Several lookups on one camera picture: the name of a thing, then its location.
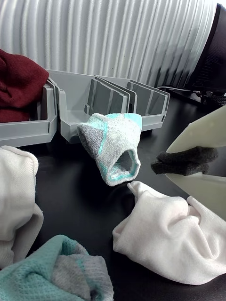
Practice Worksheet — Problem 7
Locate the cream gripper right finger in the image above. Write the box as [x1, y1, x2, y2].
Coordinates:
[150, 161, 226, 222]

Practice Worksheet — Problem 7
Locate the cream gripper left finger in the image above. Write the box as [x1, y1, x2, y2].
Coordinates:
[157, 105, 226, 165]

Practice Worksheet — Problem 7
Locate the teal grey white sock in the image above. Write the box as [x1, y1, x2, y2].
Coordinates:
[77, 112, 143, 187]
[0, 234, 115, 301]

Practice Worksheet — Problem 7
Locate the maroon sock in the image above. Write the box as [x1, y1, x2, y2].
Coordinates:
[0, 48, 49, 123]

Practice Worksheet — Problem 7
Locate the grey plastic storage bin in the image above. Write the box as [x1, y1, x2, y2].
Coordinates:
[0, 79, 58, 148]
[95, 75, 170, 132]
[46, 69, 130, 144]

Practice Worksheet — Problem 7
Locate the black monitor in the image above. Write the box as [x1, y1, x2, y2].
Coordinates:
[186, 3, 226, 106]

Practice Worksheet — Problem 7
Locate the pale grey cable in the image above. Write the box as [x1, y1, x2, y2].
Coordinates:
[156, 85, 193, 93]

